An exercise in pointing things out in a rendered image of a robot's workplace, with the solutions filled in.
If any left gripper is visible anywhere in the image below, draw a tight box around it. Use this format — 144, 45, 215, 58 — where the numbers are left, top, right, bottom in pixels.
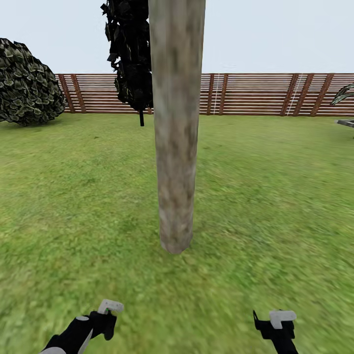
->
90, 310, 117, 336

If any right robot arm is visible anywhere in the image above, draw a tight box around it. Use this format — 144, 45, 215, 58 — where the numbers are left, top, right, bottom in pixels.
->
254, 309, 298, 354

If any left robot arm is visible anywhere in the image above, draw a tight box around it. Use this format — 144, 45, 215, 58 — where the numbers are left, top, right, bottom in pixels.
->
40, 299, 123, 354

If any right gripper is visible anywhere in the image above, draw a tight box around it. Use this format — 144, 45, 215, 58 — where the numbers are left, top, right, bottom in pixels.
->
254, 318, 295, 349

